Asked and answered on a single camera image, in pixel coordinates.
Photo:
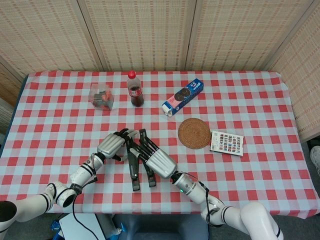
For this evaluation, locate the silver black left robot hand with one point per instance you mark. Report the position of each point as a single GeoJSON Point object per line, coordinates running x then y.
{"type": "Point", "coordinates": [111, 145]}

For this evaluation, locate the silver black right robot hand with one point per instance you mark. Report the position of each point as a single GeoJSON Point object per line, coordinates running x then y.
{"type": "Point", "coordinates": [161, 162]}

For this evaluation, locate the black folding stand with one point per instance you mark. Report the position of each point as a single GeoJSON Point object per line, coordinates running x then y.
{"type": "Point", "coordinates": [136, 186]}

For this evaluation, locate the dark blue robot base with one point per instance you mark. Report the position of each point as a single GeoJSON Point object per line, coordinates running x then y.
{"type": "Point", "coordinates": [162, 227]}

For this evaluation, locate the round woven rattan coaster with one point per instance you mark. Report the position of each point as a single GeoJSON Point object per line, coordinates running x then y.
{"type": "Point", "coordinates": [194, 132]}

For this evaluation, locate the clear bag of snacks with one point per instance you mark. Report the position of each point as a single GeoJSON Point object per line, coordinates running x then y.
{"type": "Point", "coordinates": [101, 98]}

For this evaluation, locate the cola bottle with red cap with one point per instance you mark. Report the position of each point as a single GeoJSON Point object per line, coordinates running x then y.
{"type": "Point", "coordinates": [136, 97]}

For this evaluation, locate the red white checked tablecloth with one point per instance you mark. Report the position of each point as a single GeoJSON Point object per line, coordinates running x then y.
{"type": "Point", "coordinates": [62, 120]}

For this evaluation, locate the flat box with picture grid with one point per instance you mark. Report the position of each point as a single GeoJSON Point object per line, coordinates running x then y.
{"type": "Point", "coordinates": [227, 143]}

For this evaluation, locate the blue cookie box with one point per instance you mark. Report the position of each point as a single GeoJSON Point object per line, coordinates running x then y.
{"type": "Point", "coordinates": [182, 96]}

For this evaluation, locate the small white blue fitting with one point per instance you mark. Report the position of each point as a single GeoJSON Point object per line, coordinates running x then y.
{"type": "Point", "coordinates": [119, 230]}

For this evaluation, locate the white flat panel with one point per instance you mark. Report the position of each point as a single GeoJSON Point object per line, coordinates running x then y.
{"type": "Point", "coordinates": [82, 225]}

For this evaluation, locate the small blue object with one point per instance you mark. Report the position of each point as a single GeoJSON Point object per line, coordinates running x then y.
{"type": "Point", "coordinates": [56, 225]}

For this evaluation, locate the bamboo folding screen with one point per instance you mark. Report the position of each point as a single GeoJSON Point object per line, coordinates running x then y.
{"type": "Point", "coordinates": [150, 32]}

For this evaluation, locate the white shoe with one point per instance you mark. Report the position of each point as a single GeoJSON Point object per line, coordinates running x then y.
{"type": "Point", "coordinates": [316, 157]}

